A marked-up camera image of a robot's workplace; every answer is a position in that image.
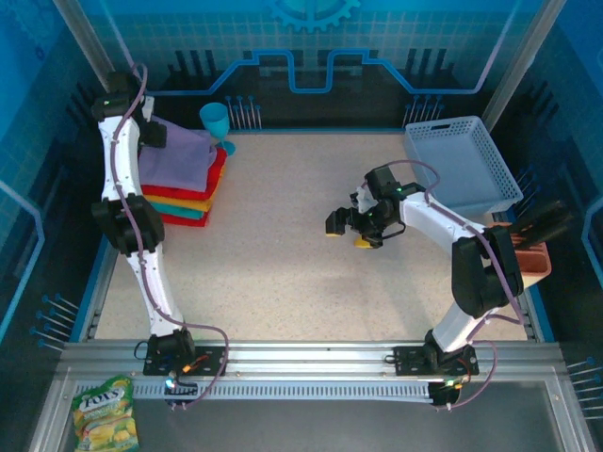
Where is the teal folded t-shirt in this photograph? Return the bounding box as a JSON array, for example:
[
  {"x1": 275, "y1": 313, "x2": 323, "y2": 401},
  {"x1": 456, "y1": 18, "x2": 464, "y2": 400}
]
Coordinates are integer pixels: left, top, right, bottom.
[{"x1": 157, "y1": 206, "x2": 212, "y2": 221}]

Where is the purple printed t-shirt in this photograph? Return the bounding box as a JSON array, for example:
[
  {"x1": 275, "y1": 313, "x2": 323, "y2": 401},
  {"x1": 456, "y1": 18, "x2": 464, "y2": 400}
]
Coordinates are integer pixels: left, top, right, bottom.
[{"x1": 139, "y1": 117, "x2": 218, "y2": 192}]

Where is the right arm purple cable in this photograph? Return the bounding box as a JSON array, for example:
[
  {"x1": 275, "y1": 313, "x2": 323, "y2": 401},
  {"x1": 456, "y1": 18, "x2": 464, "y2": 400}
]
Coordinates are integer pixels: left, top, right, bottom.
[{"x1": 362, "y1": 159, "x2": 527, "y2": 410}]

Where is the blue plastic goblet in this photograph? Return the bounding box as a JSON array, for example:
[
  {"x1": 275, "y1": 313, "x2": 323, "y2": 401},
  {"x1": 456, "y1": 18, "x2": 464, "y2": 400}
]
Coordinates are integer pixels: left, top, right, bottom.
[{"x1": 198, "y1": 103, "x2": 236, "y2": 156}]

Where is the grey metal platform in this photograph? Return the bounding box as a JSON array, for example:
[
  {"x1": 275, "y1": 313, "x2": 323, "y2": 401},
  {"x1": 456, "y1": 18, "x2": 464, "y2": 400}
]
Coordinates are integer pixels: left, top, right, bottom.
[{"x1": 27, "y1": 366, "x2": 595, "y2": 452}]

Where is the large red folded t-shirt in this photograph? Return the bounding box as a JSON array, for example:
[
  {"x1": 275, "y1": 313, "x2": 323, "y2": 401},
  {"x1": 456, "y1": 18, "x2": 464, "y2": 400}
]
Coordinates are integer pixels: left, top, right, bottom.
[{"x1": 140, "y1": 145, "x2": 227, "y2": 203}]

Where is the aluminium frame post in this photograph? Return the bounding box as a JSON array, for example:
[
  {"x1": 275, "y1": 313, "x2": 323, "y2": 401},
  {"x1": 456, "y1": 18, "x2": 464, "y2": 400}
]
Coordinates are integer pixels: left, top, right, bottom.
[
  {"x1": 51, "y1": 0, "x2": 147, "y2": 137},
  {"x1": 482, "y1": 0, "x2": 569, "y2": 131}
]

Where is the lavender plastic basket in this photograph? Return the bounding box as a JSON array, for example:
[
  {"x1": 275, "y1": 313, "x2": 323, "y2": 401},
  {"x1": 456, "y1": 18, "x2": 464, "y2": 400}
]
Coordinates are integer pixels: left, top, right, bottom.
[{"x1": 404, "y1": 116, "x2": 525, "y2": 214}]

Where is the slotted grey cable duct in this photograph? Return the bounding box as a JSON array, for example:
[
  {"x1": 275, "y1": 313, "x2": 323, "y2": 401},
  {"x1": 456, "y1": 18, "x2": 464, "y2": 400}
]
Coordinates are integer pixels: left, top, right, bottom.
[{"x1": 131, "y1": 379, "x2": 437, "y2": 402}]

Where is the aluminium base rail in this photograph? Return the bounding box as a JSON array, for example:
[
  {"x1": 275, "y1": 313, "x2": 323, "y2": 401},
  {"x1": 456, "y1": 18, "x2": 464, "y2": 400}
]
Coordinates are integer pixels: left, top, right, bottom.
[{"x1": 56, "y1": 341, "x2": 564, "y2": 380}]

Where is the pink white knife block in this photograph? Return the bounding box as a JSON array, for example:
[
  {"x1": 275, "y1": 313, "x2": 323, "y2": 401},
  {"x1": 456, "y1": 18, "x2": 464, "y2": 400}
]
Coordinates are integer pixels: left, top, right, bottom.
[{"x1": 492, "y1": 221, "x2": 553, "y2": 288}]

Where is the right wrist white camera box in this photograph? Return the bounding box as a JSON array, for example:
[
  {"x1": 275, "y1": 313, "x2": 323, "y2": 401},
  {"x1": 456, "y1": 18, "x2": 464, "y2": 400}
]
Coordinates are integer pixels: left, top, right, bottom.
[{"x1": 350, "y1": 184, "x2": 379, "y2": 213}]

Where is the thin red folded t-shirt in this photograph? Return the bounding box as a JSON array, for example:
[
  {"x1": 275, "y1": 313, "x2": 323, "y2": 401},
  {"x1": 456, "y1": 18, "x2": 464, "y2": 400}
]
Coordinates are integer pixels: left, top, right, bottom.
[{"x1": 162, "y1": 214, "x2": 211, "y2": 229}]

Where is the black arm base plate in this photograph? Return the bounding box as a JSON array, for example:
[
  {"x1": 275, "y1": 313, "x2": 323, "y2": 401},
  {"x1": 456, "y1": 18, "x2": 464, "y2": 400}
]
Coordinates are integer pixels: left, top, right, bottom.
[
  {"x1": 142, "y1": 346, "x2": 228, "y2": 378},
  {"x1": 393, "y1": 345, "x2": 480, "y2": 377}
]

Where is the green yellow candy bag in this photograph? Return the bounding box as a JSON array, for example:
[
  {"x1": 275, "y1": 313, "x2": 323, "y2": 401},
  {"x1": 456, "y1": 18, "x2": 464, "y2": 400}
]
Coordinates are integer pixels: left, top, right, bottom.
[{"x1": 71, "y1": 375, "x2": 141, "y2": 452}]

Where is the black knife handle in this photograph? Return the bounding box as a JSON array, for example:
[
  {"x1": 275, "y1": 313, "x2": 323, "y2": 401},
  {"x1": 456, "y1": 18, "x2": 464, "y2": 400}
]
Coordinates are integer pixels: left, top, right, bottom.
[
  {"x1": 506, "y1": 200, "x2": 566, "y2": 234},
  {"x1": 513, "y1": 224, "x2": 575, "y2": 250},
  {"x1": 511, "y1": 212, "x2": 575, "y2": 241}
]

